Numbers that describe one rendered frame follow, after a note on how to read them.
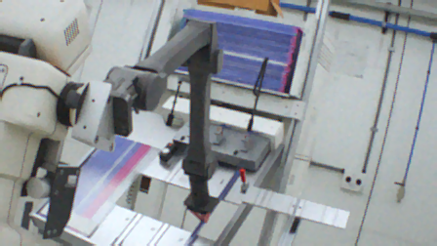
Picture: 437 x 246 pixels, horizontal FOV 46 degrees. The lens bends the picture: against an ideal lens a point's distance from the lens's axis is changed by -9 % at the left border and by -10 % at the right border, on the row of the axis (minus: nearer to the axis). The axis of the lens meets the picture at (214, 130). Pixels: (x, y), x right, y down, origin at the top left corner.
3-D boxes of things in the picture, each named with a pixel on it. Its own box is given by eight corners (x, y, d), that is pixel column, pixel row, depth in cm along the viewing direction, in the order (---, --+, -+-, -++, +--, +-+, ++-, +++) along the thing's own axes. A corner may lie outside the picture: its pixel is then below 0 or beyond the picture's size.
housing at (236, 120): (275, 164, 214) (275, 135, 206) (166, 134, 235) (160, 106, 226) (284, 150, 220) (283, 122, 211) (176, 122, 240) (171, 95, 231)
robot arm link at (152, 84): (189, 8, 147) (225, 15, 144) (187, 54, 154) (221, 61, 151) (102, 74, 111) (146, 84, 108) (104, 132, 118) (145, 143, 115)
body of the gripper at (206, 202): (192, 193, 186) (190, 177, 182) (220, 202, 182) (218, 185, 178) (182, 206, 182) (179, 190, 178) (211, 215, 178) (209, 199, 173)
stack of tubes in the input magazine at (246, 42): (283, 93, 208) (298, 24, 208) (166, 67, 229) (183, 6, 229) (292, 98, 219) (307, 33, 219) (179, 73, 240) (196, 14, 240)
